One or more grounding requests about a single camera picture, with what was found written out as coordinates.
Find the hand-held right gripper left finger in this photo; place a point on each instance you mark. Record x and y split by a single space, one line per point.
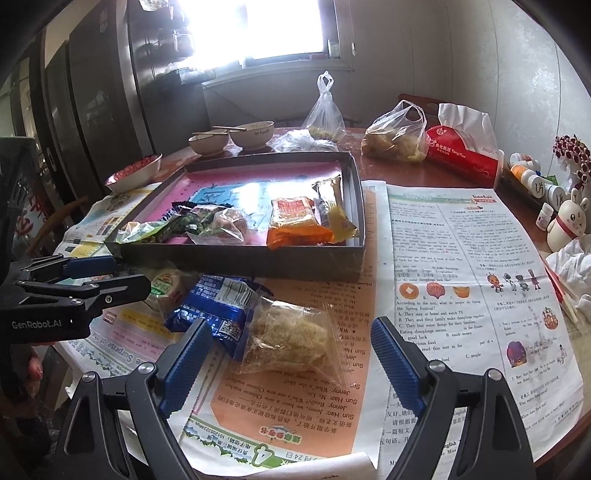
184 364

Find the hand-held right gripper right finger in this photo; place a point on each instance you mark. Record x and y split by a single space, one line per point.
397 364

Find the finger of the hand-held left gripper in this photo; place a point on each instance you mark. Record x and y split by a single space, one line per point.
115 290
92 266

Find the round yellow cake packet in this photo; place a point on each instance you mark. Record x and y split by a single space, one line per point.
166 286

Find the green patterned snack packet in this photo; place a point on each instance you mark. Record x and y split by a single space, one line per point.
143 230

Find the blue snack packet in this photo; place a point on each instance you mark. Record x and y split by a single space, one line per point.
217 300

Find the clear crispy rice packet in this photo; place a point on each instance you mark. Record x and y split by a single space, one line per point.
286 337

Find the black snack packet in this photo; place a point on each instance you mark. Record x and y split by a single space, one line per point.
198 221

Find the grey cardboard box tray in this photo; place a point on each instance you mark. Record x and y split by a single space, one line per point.
277 263

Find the yellow snack packet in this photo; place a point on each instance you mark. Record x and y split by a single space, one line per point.
339 221

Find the orange snack packet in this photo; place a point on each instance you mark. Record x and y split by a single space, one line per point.
295 221

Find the red patterned bowl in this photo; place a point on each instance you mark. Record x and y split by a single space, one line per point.
134 175

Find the colourful newspaper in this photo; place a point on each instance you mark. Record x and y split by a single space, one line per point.
300 415

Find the clear wrapped pastry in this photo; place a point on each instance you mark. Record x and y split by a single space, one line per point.
226 224

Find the white text newspaper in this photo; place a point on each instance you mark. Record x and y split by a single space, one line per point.
461 240

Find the pink picture book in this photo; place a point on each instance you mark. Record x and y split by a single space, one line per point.
221 184

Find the white ceramic bowl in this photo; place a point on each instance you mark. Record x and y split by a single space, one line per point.
207 145
251 136

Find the dark glossy cabinet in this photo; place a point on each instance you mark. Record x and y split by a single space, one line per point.
101 92

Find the wooden chopstick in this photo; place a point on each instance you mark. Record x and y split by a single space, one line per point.
207 133
224 128

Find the crumpled white tissue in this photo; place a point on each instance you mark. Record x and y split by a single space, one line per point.
572 272

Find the small white pill bottle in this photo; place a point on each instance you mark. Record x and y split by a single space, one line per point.
544 217

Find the red tissue pack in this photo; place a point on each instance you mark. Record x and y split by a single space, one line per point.
461 152

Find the white rabbit figurine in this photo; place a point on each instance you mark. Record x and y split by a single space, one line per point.
568 221

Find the white jar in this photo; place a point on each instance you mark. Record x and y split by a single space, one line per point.
555 197
538 188

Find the plastic bag of yellow food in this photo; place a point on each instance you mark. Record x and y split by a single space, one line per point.
392 138

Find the orange white bottle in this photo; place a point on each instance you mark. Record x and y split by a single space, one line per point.
524 174

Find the crumpled white plastic bag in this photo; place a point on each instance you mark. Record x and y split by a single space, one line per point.
300 141

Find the tall tied clear plastic bag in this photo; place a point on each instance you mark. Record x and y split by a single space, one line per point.
325 117

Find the brown wooden chair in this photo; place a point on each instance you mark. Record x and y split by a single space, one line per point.
406 99

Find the red white bouquet ornament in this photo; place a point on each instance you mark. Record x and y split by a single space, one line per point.
575 152

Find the bright window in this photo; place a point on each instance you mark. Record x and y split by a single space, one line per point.
277 27

